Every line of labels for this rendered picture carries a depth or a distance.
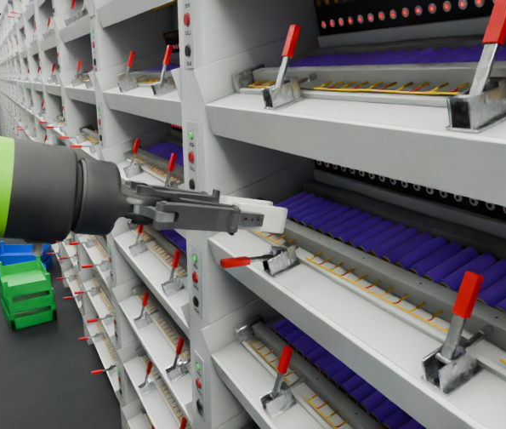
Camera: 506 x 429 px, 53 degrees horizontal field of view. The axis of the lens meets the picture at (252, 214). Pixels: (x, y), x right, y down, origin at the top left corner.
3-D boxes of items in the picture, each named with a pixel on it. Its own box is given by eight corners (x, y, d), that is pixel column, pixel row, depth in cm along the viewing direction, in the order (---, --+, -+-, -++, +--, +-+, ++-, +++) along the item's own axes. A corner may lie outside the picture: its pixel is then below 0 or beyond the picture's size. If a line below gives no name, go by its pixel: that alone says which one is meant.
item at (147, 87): (190, 128, 82) (162, 42, 77) (108, 108, 134) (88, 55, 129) (292, 88, 89) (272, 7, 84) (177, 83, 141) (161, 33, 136)
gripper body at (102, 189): (61, 221, 54) (145, 228, 58) (74, 243, 47) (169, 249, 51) (71, 151, 53) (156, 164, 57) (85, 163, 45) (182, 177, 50)
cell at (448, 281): (497, 271, 51) (452, 301, 48) (482, 265, 52) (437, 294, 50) (497, 255, 50) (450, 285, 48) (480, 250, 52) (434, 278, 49)
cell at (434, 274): (480, 265, 52) (435, 294, 50) (466, 259, 54) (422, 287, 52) (479, 249, 52) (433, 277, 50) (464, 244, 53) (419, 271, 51)
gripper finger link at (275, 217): (232, 201, 56) (235, 203, 56) (285, 207, 60) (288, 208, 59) (227, 227, 57) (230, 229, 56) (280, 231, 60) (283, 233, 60)
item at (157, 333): (200, 441, 98) (177, 387, 93) (123, 315, 150) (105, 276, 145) (286, 386, 105) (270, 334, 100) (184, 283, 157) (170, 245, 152)
